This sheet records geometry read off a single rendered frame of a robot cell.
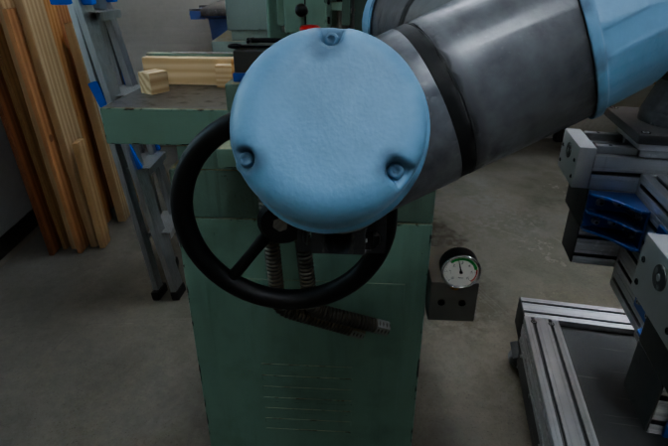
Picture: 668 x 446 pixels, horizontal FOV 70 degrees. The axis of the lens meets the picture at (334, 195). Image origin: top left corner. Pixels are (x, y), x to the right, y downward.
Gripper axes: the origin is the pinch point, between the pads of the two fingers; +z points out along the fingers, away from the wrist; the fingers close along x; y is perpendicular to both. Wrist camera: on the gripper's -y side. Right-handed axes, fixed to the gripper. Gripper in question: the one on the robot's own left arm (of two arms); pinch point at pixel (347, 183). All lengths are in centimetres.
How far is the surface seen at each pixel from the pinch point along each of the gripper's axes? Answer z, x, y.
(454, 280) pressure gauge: 27.3, 16.9, 12.0
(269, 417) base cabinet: 53, -16, 44
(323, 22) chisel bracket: 23.8, -5.3, -29.4
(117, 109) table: 20.0, -36.8, -13.1
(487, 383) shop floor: 96, 40, 46
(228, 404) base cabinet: 51, -25, 41
